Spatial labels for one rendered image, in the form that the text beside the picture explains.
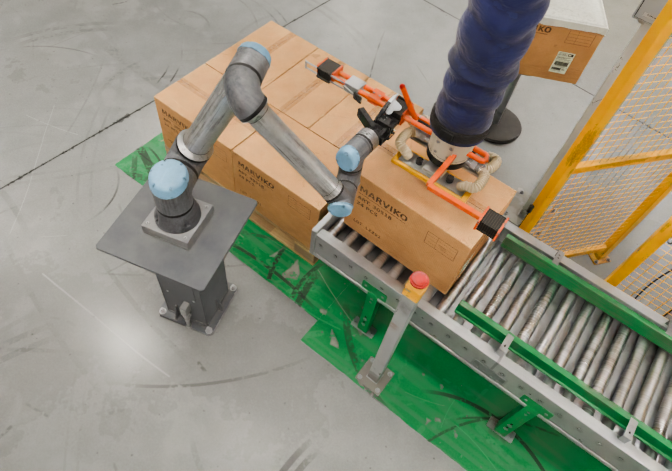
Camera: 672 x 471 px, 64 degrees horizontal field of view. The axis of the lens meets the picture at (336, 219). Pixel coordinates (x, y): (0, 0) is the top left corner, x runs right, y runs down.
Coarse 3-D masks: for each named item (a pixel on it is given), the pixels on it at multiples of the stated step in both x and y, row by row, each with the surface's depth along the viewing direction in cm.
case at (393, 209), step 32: (384, 160) 236; (384, 192) 227; (416, 192) 227; (480, 192) 231; (512, 192) 232; (352, 224) 259; (384, 224) 242; (416, 224) 226; (448, 224) 219; (416, 256) 241; (448, 256) 226; (448, 288) 241
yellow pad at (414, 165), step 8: (400, 152) 217; (392, 160) 214; (400, 160) 214; (408, 160) 214; (416, 160) 212; (424, 160) 215; (408, 168) 212; (416, 168) 212; (416, 176) 212; (424, 176) 210; (448, 176) 208; (456, 176) 212; (440, 184) 209; (448, 184) 209; (448, 192) 207; (456, 192) 207; (464, 192) 207; (464, 200) 205
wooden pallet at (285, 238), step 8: (200, 176) 338; (208, 176) 323; (216, 184) 335; (256, 216) 324; (264, 216) 310; (256, 224) 323; (264, 224) 322; (272, 224) 310; (272, 232) 319; (280, 232) 319; (280, 240) 316; (288, 240) 317; (296, 240) 303; (296, 248) 310; (304, 248) 304; (304, 256) 310; (312, 256) 304; (312, 264) 310
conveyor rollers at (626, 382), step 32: (384, 256) 254; (480, 256) 260; (480, 288) 249; (512, 320) 242; (576, 320) 246; (608, 320) 246; (512, 352) 233; (544, 352) 234; (608, 352) 239; (640, 352) 239; (640, 416) 222
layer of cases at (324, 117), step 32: (256, 32) 343; (288, 32) 346; (224, 64) 322; (288, 64) 328; (160, 96) 301; (192, 96) 304; (288, 96) 312; (320, 96) 314; (352, 96) 317; (320, 128) 299; (352, 128) 302; (224, 160) 297; (256, 160) 281; (320, 160) 286; (256, 192) 297; (288, 192) 275; (288, 224) 298
